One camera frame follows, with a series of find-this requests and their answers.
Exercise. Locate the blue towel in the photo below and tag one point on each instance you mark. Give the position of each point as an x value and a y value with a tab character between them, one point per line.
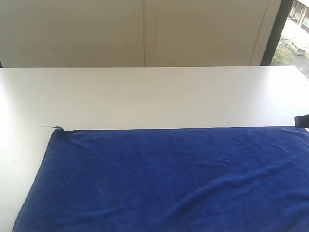
238	179

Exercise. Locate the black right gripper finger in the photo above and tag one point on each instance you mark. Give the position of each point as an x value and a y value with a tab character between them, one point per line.
302	121

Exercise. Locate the dark window frame post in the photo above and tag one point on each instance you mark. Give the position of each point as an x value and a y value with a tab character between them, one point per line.
276	32

